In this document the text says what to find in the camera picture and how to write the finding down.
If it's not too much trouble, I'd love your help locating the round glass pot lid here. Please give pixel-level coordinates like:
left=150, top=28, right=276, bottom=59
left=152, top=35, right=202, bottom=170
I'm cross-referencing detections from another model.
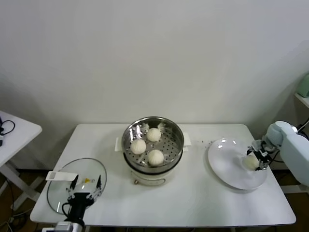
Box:
left=46, top=157, right=108, bottom=215

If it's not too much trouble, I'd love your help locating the white side table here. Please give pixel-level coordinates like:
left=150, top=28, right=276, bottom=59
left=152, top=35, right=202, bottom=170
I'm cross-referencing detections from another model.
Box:
left=0, top=110, right=43, bottom=211

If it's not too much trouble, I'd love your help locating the white electric cooking pot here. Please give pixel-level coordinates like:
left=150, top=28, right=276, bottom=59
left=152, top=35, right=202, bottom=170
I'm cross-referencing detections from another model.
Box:
left=114, top=131, right=193, bottom=186

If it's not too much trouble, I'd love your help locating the white shelf board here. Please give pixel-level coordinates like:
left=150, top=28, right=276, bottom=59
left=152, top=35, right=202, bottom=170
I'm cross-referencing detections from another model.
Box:
left=294, top=93, right=309, bottom=108

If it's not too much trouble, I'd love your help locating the white metal frame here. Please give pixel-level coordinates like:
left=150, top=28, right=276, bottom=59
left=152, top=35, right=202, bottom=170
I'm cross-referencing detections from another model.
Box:
left=272, top=168, right=305, bottom=194

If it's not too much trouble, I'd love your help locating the white lid handle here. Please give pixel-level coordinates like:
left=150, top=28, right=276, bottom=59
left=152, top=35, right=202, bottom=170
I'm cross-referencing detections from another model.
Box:
left=45, top=171, right=80, bottom=187

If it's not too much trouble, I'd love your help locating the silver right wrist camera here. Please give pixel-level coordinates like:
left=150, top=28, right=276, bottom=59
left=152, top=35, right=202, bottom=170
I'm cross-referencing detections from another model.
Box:
left=250, top=141, right=264, bottom=152

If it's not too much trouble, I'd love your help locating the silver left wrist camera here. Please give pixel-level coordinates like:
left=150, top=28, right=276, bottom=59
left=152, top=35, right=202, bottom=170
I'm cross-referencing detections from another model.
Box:
left=42, top=221, right=74, bottom=232

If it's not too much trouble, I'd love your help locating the black power cable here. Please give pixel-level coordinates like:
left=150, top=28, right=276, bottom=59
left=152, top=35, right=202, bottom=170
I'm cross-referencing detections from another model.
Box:
left=295, top=122, right=309, bottom=136

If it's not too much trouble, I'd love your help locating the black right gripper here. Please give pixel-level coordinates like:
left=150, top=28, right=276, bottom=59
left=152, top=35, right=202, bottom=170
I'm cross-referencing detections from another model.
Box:
left=246, top=145, right=272, bottom=172

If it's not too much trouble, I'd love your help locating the white steamed baozi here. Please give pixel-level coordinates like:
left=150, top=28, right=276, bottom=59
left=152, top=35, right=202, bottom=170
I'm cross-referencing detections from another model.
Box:
left=130, top=139, right=147, bottom=155
left=146, top=127, right=162, bottom=143
left=147, top=149, right=165, bottom=167
left=242, top=155, right=260, bottom=171

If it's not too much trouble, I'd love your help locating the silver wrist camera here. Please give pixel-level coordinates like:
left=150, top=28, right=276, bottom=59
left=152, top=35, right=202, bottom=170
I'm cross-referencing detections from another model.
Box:
left=250, top=141, right=264, bottom=152
left=42, top=221, right=74, bottom=232

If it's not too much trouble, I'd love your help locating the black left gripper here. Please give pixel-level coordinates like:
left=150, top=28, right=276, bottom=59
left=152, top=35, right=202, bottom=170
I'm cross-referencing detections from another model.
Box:
left=64, top=174, right=103, bottom=222

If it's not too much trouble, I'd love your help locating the steel steamer basket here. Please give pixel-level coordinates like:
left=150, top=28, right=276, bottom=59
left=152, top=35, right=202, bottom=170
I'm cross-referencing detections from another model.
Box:
left=121, top=116, right=185, bottom=175

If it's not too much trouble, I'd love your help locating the floor cable bundle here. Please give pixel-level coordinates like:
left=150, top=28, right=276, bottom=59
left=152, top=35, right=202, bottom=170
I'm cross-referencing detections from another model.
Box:
left=7, top=178, right=28, bottom=232

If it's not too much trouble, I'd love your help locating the pale green appliance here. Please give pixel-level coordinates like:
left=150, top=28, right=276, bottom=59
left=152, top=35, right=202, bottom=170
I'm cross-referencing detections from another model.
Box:
left=296, top=72, right=309, bottom=97

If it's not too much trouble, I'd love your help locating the black cable with plugs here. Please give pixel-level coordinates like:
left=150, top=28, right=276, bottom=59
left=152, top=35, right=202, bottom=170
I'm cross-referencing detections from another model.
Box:
left=0, top=115, right=16, bottom=147

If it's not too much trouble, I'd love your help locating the white round plate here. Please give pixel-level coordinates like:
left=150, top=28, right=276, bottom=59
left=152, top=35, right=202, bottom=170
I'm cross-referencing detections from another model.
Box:
left=207, top=137, right=268, bottom=191

